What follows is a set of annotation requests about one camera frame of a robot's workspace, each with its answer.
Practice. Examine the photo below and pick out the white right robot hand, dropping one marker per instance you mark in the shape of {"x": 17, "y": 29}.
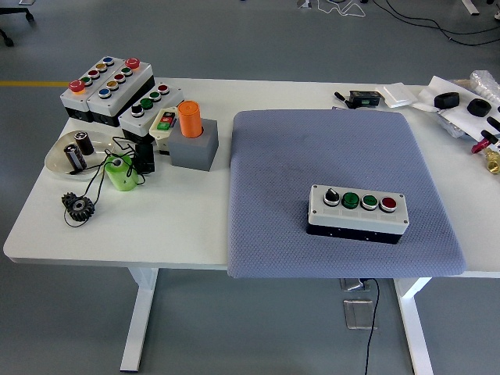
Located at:
{"x": 493, "y": 124}

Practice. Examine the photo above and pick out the four-button control box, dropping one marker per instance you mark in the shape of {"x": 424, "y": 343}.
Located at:
{"x": 357, "y": 215}
{"x": 136, "y": 121}

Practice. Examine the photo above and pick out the five-button box red mushroom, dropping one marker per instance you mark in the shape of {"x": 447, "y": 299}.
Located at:
{"x": 78, "y": 99}
{"x": 117, "y": 93}

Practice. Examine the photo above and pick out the white foam sheet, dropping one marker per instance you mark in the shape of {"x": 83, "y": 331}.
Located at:
{"x": 463, "y": 121}

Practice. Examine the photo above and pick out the clear bubble wrap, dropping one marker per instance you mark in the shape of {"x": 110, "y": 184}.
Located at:
{"x": 486, "y": 84}

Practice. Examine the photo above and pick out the clear plastic bag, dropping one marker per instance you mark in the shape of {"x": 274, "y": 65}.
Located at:
{"x": 451, "y": 125}

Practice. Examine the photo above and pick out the black meter module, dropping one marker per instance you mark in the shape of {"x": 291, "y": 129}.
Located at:
{"x": 364, "y": 98}

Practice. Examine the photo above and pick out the small black plug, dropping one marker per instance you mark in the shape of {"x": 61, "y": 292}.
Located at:
{"x": 340, "y": 97}

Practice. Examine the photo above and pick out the white table leg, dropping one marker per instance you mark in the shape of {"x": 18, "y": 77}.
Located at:
{"x": 414, "y": 324}
{"x": 138, "y": 312}

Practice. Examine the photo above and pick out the grey-blue textured mat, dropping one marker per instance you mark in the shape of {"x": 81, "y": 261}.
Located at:
{"x": 281, "y": 176}

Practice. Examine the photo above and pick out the metal floor socket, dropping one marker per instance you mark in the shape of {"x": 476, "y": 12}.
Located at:
{"x": 357, "y": 314}

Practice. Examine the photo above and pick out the grey block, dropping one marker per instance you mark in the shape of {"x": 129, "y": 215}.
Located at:
{"x": 193, "y": 150}

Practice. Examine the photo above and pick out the orange cylinder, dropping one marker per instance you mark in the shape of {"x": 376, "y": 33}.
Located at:
{"x": 190, "y": 119}

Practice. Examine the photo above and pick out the small black device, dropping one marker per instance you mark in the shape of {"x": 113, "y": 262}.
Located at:
{"x": 144, "y": 158}

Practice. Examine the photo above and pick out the green plastic cylinder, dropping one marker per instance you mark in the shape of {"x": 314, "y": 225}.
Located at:
{"x": 122, "y": 176}

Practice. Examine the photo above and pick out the black cylindrical capacitor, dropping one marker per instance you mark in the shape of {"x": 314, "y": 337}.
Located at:
{"x": 75, "y": 157}
{"x": 84, "y": 143}

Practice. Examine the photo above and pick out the black metal gear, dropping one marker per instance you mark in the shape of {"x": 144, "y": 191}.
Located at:
{"x": 80, "y": 207}

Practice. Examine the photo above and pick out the clear shallow dish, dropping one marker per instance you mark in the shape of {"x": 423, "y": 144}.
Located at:
{"x": 58, "y": 160}

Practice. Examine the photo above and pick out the black office chair base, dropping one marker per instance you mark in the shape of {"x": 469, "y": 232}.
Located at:
{"x": 8, "y": 39}

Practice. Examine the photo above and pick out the beige three-button pendant switch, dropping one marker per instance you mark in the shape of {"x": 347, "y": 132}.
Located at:
{"x": 163, "y": 123}

